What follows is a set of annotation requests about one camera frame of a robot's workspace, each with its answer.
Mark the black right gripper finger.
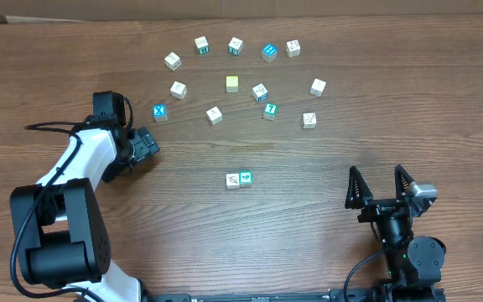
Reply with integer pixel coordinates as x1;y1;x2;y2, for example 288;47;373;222
345;165;373;209
394;164;415;199

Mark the leaf drawing wooden block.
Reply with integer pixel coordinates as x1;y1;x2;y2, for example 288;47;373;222
226;174;241;190

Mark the green 4 wooden block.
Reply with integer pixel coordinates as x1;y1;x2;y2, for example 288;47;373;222
239;171;252;188

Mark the green 7 wooden block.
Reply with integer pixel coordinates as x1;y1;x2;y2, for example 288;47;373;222
262;103;278;120

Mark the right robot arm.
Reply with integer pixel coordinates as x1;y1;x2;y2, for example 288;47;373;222
341;164;446;302

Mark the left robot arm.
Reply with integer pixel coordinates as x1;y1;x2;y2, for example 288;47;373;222
9;91;159;302

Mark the blue X wooden block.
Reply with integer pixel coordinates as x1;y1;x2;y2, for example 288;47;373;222
153;104;168;122

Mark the wooden block left middle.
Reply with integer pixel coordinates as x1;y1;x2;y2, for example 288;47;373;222
170;81;187;99

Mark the wooden block red drawing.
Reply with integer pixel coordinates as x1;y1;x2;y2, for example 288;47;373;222
205;107;223;126

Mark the wooden block lower right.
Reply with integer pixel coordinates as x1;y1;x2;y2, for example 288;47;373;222
302;112;317;129

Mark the plain wooden block far left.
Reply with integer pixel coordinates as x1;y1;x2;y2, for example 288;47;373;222
164;52;181;71

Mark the yellow top wooden block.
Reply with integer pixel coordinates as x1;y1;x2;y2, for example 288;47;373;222
226;75;239;93

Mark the wooden block far right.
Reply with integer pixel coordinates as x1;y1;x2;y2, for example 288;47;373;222
309;79;326;97

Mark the wooden block blue side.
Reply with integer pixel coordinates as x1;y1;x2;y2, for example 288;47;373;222
252;83;268;102

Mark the wooden block teal letter side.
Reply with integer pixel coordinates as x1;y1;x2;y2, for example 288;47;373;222
228;37;243;56

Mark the blue top wooden block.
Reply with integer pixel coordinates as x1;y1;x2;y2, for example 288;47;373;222
262;44;278;63

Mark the wooden block drawing top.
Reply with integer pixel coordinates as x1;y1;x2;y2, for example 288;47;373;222
286;39;301;58

